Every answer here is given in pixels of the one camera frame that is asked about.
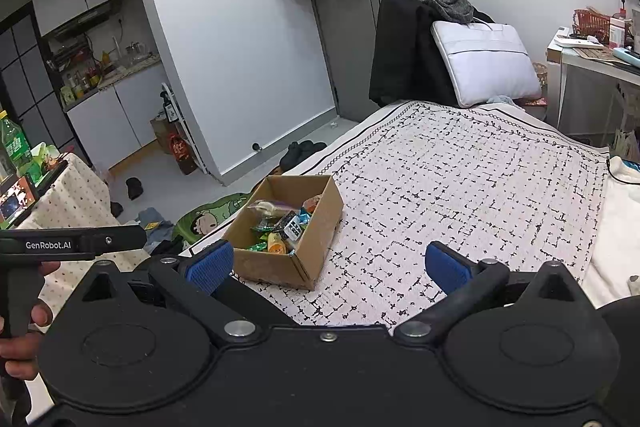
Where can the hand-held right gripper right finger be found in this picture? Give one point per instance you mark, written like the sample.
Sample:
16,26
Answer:
446,266

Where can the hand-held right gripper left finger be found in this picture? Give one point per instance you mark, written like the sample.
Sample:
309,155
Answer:
210,266

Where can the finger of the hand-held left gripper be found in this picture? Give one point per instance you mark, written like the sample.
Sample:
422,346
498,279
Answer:
120,238

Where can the green candy packet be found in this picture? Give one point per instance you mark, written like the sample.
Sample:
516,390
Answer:
257,247
262,229

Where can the yellow snack packet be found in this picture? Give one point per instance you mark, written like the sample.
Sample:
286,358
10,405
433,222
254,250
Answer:
276,245

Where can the clear packet brown snack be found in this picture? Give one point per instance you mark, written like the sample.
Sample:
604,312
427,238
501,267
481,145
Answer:
265,208

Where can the white packet black print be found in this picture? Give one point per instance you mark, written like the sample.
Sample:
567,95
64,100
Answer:
292,227

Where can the brown cardboard box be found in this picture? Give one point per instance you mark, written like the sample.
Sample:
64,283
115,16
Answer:
310,247

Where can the blue candy packet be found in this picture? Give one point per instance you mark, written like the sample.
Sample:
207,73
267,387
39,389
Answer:
303,217

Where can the orange bread packet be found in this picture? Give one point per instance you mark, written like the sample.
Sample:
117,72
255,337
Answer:
312,203

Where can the person's left hand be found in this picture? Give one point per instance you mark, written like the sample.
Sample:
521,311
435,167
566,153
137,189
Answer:
17,354

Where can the clothes heap on floor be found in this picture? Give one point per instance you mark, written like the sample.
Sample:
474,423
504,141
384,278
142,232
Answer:
152,229

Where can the green cartoon mat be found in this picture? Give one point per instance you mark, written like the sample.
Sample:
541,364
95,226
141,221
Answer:
205,219

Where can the black sock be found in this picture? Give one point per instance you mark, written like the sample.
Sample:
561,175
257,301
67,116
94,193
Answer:
134,188

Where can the dotted cloth side table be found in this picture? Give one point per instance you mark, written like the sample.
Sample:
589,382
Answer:
75,202

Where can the white black patterned blanket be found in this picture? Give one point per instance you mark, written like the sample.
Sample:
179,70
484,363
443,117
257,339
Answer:
450,182

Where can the tablet with lit screen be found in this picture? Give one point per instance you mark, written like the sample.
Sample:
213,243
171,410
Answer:
17,199

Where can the red bag by door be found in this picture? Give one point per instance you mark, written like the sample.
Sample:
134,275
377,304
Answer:
182,154

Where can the white kitchen base cabinet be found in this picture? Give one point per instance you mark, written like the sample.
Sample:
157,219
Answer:
120,122

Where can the white folding rack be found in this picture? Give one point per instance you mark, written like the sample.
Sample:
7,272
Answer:
190,132

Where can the green drink bottle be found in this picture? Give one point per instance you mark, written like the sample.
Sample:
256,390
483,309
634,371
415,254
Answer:
12,144

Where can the pair of black slippers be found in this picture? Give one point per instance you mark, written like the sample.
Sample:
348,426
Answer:
302,152

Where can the row of kitchen bottles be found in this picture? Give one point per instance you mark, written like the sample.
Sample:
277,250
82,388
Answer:
95,74

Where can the light blue cloth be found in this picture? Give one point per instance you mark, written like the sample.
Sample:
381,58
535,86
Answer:
501,99

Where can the plain white blanket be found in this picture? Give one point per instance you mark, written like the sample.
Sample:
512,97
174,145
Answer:
620,232

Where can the person's dark trouser leg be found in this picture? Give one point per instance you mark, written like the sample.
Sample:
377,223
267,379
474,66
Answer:
622,357

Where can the white pillow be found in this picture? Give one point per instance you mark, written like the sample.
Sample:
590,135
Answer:
485,62

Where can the range hood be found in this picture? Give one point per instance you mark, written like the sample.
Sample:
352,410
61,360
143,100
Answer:
82,21

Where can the grey door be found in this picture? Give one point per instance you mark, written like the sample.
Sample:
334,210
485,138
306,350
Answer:
360,42

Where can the white desk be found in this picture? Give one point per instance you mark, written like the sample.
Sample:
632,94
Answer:
585,67

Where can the light blue power strip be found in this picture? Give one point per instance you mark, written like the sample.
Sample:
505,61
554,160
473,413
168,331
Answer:
627,56

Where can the red woven basket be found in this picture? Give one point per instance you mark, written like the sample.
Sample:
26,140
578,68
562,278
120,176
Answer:
591,24

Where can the pink box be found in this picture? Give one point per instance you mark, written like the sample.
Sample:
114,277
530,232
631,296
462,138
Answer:
617,31

